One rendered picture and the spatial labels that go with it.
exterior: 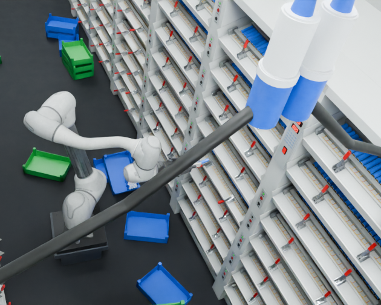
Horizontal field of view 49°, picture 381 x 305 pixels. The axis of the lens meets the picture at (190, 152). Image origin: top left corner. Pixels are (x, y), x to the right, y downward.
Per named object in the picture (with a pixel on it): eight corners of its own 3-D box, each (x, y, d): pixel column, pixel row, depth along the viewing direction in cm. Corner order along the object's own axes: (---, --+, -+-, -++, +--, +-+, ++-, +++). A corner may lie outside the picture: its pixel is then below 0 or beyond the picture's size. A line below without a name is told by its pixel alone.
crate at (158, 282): (135, 286, 263) (136, 281, 257) (158, 267, 274) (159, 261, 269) (168, 321, 251) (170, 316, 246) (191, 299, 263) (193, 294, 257)
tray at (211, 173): (240, 229, 223) (239, 221, 215) (192, 150, 257) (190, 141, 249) (273, 212, 225) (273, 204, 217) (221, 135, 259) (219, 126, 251)
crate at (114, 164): (138, 189, 316) (140, 187, 308) (112, 195, 307) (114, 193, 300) (127, 152, 321) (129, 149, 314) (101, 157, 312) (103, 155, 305)
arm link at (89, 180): (77, 206, 263) (92, 182, 279) (99, 209, 258) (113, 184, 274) (31, 106, 214) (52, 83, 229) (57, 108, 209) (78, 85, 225)
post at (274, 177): (218, 299, 266) (329, 86, 141) (211, 287, 271) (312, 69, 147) (244, 289, 274) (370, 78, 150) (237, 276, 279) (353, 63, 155)
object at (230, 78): (274, 159, 182) (273, 141, 171) (211, 76, 216) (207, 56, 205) (313, 138, 184) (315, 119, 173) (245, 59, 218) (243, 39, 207)
